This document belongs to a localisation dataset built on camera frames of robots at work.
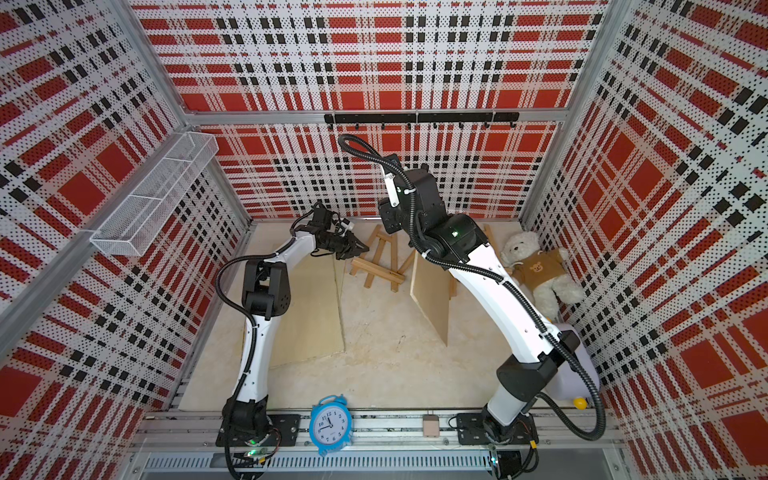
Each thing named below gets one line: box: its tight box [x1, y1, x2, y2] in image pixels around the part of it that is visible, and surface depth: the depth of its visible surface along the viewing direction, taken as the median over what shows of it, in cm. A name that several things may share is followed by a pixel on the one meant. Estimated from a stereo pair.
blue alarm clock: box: [309, 394, 353, 457], surface depth 74 cm
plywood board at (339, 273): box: [333, 254, 346, 305], surface depth 106 cm
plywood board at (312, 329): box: [270, 254, 344, 367], surface depth 92 cm
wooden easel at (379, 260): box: [349, 224, 416, 293], surface depth 109 cm
